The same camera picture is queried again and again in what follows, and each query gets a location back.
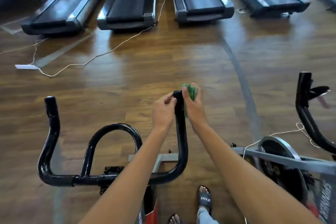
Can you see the person's left hand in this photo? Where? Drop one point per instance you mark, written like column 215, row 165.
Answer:
column 164, row 112

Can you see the person's right hand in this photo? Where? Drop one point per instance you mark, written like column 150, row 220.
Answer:
column 195, row 110

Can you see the green checkered cleaning cloth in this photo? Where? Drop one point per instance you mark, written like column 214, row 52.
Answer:
column 192, row 92

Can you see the red and grey spin bike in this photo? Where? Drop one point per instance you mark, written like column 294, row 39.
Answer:
column 51, row 126
column 303, row 105

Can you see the person's right forearm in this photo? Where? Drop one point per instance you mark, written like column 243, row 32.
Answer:
column 252, row 179

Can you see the person's left forearm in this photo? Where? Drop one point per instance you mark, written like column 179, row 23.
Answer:
column 126, row 184

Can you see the black sandal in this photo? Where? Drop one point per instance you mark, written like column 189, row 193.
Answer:
column 204, row 199
column 175, row 219

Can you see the small grey floor plug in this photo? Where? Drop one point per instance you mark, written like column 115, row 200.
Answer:
column 241, row 10

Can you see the white power strip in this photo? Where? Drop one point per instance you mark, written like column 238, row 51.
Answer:
column 26, row 67

